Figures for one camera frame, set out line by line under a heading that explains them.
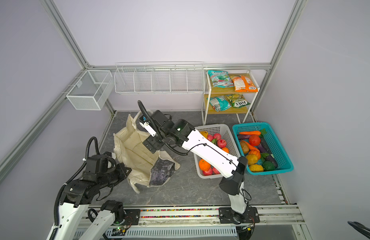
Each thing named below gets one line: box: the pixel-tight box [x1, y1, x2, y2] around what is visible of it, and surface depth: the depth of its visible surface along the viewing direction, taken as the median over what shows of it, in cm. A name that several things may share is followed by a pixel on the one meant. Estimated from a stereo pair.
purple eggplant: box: [237, 134, 278, 169], surface depth 93 cm
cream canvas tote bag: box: [113, 110, 180, 194], surface depth 79 cm
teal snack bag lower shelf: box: [209, 95, 232, 112], surface depth 101 cm
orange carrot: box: [239, 130, 261, 135], surface depth 104 cm
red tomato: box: [249, 134, 261, 146], surface depth 98 cm
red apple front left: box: [203, 167, 213, 176], surface depth 86 cm
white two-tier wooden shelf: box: [201, 69, 260, 126], surface depth 92 cm
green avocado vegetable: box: [262, 161, 276, 171], surface depth 86 cm
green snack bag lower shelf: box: [225, 93, 251, 109], surface depth 104 cm
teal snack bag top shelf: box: [207, 70, 234, 88], surface depth 90 cm
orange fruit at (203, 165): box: [199, 158, 211, 171], surface depth 82 cm
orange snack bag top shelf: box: [232, 75, 259, 92], surface depth 86 cm
